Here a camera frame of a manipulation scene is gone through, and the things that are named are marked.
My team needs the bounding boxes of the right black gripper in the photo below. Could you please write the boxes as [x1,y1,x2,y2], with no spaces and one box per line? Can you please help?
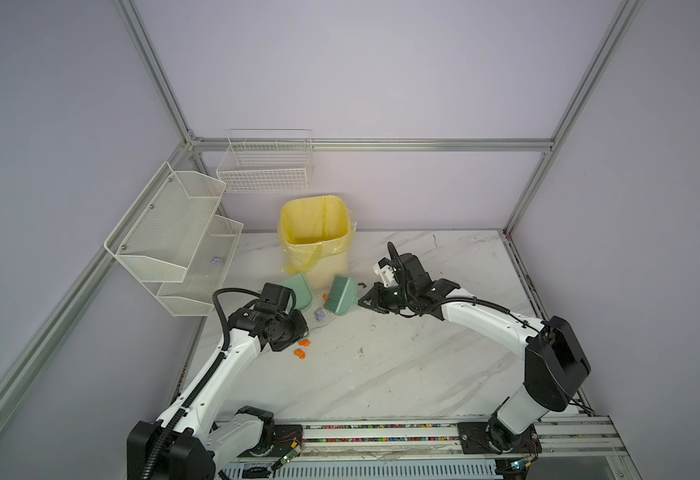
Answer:
[355,283,413,313]

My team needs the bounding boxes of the green dustpan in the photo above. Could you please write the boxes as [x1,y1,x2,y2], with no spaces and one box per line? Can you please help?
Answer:
[280,273,314,311]

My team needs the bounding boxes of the green hand brush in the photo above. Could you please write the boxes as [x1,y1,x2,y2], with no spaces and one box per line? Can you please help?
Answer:
[324,275,358,316]

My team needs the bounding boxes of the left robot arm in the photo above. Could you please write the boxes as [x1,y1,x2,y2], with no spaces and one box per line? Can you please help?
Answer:
[126,283,309,479]

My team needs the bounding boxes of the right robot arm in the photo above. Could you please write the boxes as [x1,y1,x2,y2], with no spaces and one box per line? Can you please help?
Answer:
[358,242,592,454]

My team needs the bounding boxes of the orange scraps left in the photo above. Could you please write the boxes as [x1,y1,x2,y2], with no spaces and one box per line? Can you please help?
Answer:
[294,339,311,360]

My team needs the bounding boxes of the lower white mesh shelf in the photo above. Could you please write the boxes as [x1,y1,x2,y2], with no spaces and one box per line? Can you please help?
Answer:
[157,215,244,317]

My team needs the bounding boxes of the white mesh shelf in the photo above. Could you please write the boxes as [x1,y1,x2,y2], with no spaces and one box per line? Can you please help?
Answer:
[104,163,226,283]
[157,215,244,317]

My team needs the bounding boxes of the yellow bin liner bag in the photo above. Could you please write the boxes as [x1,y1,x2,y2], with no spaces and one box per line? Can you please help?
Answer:
[277,195,357,277]

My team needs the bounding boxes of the upper white mesh shelf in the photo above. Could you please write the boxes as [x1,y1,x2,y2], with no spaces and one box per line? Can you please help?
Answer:
[104,163,226,283]

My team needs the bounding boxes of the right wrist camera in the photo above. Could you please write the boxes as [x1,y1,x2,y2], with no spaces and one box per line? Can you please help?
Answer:
[373,258,398,288]

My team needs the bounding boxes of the white wire wall basket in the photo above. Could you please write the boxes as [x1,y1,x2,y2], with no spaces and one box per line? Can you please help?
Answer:
[216,129,314,194]

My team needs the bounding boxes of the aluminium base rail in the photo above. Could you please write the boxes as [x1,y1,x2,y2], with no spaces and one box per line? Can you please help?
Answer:
[124,415,639,480]

